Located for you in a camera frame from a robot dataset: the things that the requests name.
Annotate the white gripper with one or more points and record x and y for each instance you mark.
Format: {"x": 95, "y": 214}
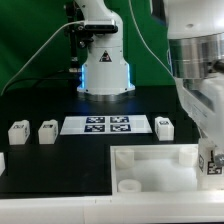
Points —
{"x": 205, "y": 107}

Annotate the white square tabletop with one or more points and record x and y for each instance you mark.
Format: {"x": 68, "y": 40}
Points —
{"x": 154, "y": 168}

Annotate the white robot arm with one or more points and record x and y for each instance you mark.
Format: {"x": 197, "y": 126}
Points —
{"x": 195, "y": 33}

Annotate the white marker base sheet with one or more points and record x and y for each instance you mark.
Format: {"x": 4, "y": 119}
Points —
{"x": 114, "y": 124}

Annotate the white front obstacle wall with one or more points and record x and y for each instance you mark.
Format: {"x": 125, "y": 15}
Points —
{"x": 166, "y": 208}

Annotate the white obstacle wall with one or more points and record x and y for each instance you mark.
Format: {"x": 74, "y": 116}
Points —
{"x": 3, "y": 169}
{"x": 166, "y": 208}

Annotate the white left obstacle wall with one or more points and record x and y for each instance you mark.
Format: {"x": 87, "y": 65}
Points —
{"x": 3, "y": 169}

